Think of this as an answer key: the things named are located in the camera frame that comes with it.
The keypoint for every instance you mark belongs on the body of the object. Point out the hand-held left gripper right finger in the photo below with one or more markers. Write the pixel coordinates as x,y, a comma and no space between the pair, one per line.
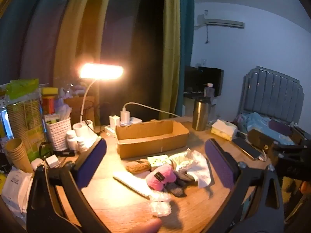
221,165

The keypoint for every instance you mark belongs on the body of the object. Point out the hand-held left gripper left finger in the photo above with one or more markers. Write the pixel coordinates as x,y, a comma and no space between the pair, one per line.
93,160

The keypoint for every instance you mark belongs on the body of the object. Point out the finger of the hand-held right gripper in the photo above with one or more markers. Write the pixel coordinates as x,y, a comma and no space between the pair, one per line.
260,140

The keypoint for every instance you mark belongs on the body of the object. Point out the white towel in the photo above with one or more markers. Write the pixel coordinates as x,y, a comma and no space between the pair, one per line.
200,167

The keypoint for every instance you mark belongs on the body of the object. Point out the pale patterned cloth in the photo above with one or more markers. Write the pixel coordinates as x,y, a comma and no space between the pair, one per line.
181,160

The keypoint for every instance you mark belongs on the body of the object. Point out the brown sponge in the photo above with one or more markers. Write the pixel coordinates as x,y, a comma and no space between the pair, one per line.
138,166

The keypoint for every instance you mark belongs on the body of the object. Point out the dark grey socks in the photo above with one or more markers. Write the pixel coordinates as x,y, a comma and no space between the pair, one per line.
178,185

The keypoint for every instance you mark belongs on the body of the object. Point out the pink plush pouch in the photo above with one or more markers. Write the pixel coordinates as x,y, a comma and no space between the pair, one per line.
161,177

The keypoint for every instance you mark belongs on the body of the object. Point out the cardboard box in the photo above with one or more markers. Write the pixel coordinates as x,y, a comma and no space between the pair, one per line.
151,138

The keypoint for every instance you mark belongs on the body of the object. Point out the person's left hand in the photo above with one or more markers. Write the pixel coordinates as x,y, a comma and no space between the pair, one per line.
143,227

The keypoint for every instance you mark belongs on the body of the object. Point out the black smartphone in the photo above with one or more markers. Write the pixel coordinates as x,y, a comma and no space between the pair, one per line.
246,148

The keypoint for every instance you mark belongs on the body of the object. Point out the light blue blanket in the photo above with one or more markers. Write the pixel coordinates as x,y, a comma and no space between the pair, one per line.
257,123

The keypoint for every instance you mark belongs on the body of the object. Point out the small white pill bottle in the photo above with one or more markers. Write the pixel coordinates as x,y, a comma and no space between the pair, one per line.
81,143

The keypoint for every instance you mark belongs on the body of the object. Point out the large white pill bottle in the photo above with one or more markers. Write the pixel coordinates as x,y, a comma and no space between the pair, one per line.
72,139

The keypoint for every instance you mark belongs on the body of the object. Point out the white power strip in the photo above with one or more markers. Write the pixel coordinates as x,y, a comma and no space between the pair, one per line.
110,129

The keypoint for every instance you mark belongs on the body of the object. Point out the yellow tissue pack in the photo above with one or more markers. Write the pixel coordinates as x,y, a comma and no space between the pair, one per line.
223,129

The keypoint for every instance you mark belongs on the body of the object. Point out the small white box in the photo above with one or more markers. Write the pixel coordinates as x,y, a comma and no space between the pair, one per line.
52,161

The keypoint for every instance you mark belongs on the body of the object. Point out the white woven plastic basket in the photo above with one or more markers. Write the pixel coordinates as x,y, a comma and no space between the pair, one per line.
59,133

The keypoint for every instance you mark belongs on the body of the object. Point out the grey padded headboard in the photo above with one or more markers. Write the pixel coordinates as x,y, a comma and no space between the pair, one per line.
272,94

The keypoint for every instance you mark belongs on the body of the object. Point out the brown cardboard carton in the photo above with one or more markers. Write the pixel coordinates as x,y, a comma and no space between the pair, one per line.
77,109

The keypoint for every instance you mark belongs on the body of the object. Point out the large white charger plug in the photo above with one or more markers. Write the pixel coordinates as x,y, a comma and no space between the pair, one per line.
125,116

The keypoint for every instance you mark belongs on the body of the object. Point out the stainless steel tumbler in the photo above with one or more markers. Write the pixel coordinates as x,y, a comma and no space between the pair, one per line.
201,114

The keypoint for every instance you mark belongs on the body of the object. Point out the patterned card box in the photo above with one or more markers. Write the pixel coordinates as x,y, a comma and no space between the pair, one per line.
159,161

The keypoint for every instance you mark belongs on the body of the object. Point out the clear plastic bottle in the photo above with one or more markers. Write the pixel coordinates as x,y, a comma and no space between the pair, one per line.
209,89

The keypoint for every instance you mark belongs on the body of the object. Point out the purple plastic bags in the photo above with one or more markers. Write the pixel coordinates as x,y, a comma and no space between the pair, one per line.
70,92

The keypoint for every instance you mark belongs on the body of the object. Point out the clear plastic bag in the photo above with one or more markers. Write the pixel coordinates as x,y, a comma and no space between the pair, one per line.
160,205

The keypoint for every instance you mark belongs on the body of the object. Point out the red jar with yellow lid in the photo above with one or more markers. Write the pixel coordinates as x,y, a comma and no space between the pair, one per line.
49,100

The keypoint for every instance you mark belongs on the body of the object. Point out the stack of brown paper cups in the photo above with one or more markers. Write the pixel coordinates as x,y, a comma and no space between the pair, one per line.
18,154

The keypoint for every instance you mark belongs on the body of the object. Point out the black television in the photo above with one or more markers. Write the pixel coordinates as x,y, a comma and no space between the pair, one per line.
206,77

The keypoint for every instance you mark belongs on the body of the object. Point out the white wipes packet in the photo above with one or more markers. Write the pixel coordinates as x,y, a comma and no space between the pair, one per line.
15,190

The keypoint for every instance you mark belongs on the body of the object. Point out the packaged paper cup sleeve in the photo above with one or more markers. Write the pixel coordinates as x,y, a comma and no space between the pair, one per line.
24,111

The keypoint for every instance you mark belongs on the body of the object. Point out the white gooseneck desk lamp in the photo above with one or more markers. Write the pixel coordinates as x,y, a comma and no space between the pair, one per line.
102,71

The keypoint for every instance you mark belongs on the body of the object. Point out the yellow-green curtain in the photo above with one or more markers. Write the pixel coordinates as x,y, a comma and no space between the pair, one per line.
172,53

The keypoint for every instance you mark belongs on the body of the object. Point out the white air conditioner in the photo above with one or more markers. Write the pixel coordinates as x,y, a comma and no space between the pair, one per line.
223,23

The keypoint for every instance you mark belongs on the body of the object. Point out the teal curtain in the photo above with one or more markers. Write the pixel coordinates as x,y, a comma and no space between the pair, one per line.
185,41

